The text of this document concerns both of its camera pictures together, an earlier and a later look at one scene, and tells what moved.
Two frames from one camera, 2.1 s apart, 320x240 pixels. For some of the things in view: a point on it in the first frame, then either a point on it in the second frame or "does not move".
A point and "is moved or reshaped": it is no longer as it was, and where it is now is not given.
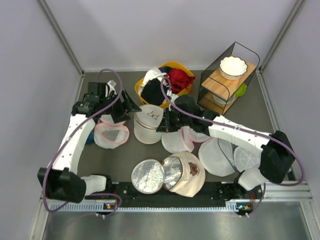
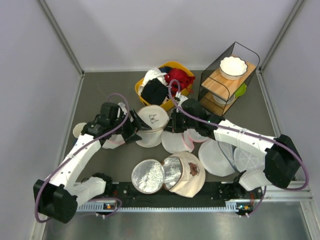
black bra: (153, 92) does not move
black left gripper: (129, 105) -> (130, 136)
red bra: (180, 80) does not move
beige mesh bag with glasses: (145, 123) is moved or reshaped
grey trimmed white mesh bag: (223, 158) does not move
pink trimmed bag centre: (181, 141) does not move
